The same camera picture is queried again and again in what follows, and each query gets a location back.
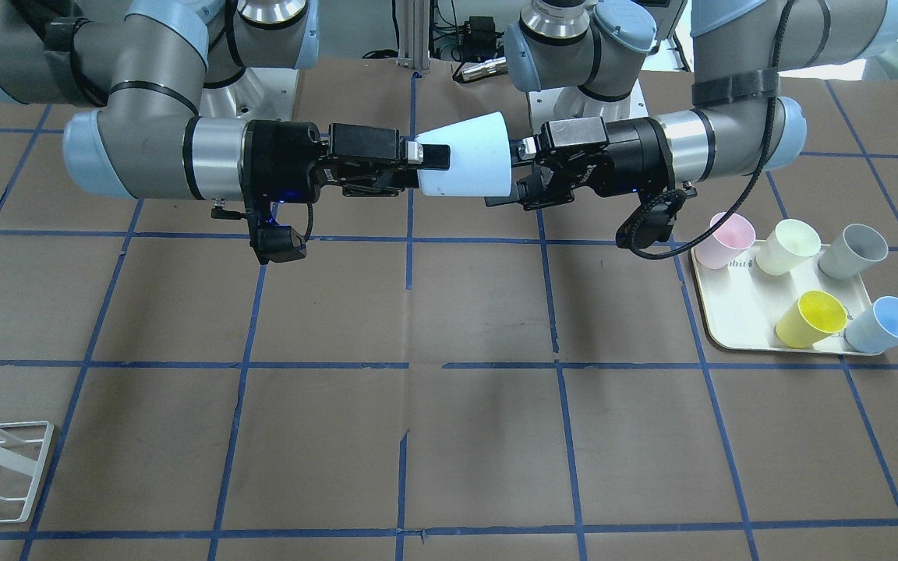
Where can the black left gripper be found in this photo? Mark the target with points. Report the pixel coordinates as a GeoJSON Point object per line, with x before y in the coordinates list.
{"type": "Point", "coordinates": [630, 160]}

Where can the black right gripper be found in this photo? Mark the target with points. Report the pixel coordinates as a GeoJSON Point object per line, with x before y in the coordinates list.
{"type": "Point", "coordinates": [284, 161]}

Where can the light blue transferred cup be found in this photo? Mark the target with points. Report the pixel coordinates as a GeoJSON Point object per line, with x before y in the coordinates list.
{"type": "Point", "coordinates": [480, 159]}

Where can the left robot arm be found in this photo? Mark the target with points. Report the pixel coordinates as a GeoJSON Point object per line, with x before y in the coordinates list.
{"type": "Point", "coordinates": [594, 54]}

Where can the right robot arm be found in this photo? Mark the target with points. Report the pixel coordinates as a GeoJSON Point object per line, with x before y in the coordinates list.
{"type": "Point", "coordinates": [141, 132]}

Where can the pink plastic cup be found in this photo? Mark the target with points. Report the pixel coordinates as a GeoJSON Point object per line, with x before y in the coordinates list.
{"type": "Point", "coordinates": [726, 243]}

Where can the cream plastic cup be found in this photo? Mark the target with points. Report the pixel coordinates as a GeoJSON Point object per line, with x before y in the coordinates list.
{"type": "Point", "coordinates": [791, 243]}

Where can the yellow plastic cup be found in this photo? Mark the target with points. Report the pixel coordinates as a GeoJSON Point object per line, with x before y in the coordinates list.
{"type": "Point", "coordinates": [815, 315]}

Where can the grey plastic cup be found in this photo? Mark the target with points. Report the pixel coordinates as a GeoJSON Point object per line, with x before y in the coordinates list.
{"type": "Point", "coordinates": [857, 248]}

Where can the light blue plastic cup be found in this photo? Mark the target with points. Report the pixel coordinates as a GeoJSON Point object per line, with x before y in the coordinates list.
{"type": "Point", "coordinates": [876, 329]}

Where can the silver cylindrical tool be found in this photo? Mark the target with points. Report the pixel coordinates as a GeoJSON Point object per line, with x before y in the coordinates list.
{"type": "Point", "coordinates": [470, 72]}

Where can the cream plastic tray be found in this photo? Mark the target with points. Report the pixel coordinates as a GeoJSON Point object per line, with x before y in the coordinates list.
{"type": "Point", "coordinates": [742, 305]}

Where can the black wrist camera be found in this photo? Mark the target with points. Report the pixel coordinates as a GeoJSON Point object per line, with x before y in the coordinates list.
{"type": "Point", "coordinates": [277, 243]}

